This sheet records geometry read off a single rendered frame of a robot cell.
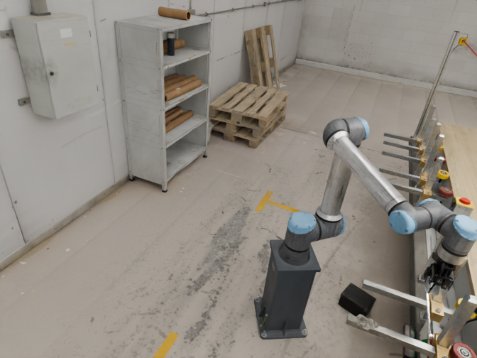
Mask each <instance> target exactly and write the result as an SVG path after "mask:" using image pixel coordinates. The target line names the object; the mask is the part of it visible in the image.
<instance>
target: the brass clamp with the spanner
mask: <svg viewBox="0 0 477 358"><path fill-rule="evenodd" d="M439 335H440V333H439V332H437V333H434V339H433V340H432V346H434V347H435V348H436V354H435V356H434V357H433V358H442V357H443V356H446V357H448V358H451V356H450V354H449V350H450V346H449V348H447V347H443V346H441V345H439V343H438V336H439Z"/></svg>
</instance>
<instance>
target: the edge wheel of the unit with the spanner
mask: <svg viewBox="0 0 477 358"><path fill-rule="evenodd" d="M449 354H450V356H451V358H476V354H475V352H474V351H473V350H472V349H471V348H470V347H469V346H467V345H465V344H463V343H460V342H457V343H455V344H453V346H452V347H451V349H450V350H449Z"/></svg>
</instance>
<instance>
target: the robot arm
mask: <svg viewBox="0 0 477 358"><path fill-rule="evenodd" d="M369 132H370V130H369V125H368V123H367V121H366V120H365V119H363V118H361V117H353V118H344V119H335V120H332V121H331V122H329V123H328V124H327V125H326V127H325V128H324V131H323V142H324V145H325V146H326V147H327V148H328V150H330V151H334V157H333V161H332V164H331V168H330V171H329V177H328V180H327V185H326V187H325V191H324V196H323V199H322V204H321V205H320V206H318V207H317V209H316V212H315V215H312V214H310V213H308V212H303V211H299V212H295V213H293V214H292V215H291V216H290V218H289V221H288V223H287V230H286V234H285V241H284V242H283V243H282V244H281V245H280V248H279V255H280V258H281V259H282V260H283V261H284V262H286V263H287V264H290V265H293V266H303V265H305V264H307V263H308V262H309V260H310V258H311V251H310V244H311V242H315V241H319V240H323V239H328V238H332V237H337V236H339V235H341V234H342V233H343V232H344V230H345V227H346V221H345V219H344V216H343V215H342V212H341V206H342V203H343V201H344V196H345V194H346V189H347V187H348V184H349V180H350V177H351V173H353V174H354V175H355V176H356V177H357V178H358V180H359V181H360V182H361V183H362V184H363V186H364V187H365V188H366V189H367V191H368V192H369V193H370V194H371V195H372V196H373V197H374V198H375V200H376V201H377V202H378V203H379V204H380V206H381V207H382V208H383V209H384V210H385V211H386V212H387V213H388V216H389V223H390V226H391V227H392V229H393V230H394V231H395V232H397V233H398V234H412V233H414V232H418V231H421V230H424V229H430V228H434V229H435V230H436V231H438V233H440V234H441V235H442V236H444V239H443V240H442V242H441V244H440V246H439V248H438V250H437V252H433V254H432V258H433V259H434V260H435V261H436V263H435V262H434V263H433V264H431V266H430V267H427V269H426V270H425V271H424V286H425V290H426V292H427V293H428V294H430V293H434V292H435V293H436V295H439V294H440V288H442V289H444V290H446V288H448V291H449V289H450V288H451V286H452V285H453V283H454V275H453V271H455V270H456V266H458V265H461V264H462V263H463V262H464V260H465V258H466V257H468V253H469V252H470V250H471V248H472V246H473V245H474V243H475V242H476V240H477V221H475V220H474V219H472V218H470V217H467V216H465V215H456V214H454V213H453V212H452V211H451V210H449V209H447V208H446V207H445V206H443V205H442V204H441V203H440V202H438V201H436V200H434V199H430V198H429V199H426V200H424V201H421V203H420V204H418V206H416V207H413V206H412V205H411V204H410V203H409V202H408V201H407V200H406V199H405V198H404V197H403V196H402V195H401V194H400V193H399V192H398V191H397V190H396V189H395V188H394V187H393V186H392V185H391V184H390V182H389V181H388V180H387V179H386V178H385V177H384V176H383V175H382V174H381V173H380V171H379V170H378V169H377V168H376V167H375V166H374V165H373V164H372V163H371V162H370V161H369V160H368V159H367V158H366V157H365V156H364V155H363V154H362V153H361V152H360V151H359V147H360V145H361V142H362V141H364V140H365V139H367V138H368V135H369ZM431 283H433V285H432V287H431ZM450 283H451V285H450ZM449 285H450V287H449ZM430 287H431V288H430Z"/></svg>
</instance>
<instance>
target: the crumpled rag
mask: <svg viewBox="0 0 477 358"><path fill-rule="evenodd" d="M356 318H357V320H359V322H357V325H358V326H360V327H361V328H364V329H366V330H369V329H372V330H374V329H376V328H378V323H377V322H375V321H374V320H373V319H372V318H366V317H365V316H363V315H361V314H359V315H358V316H356Z"/></svg>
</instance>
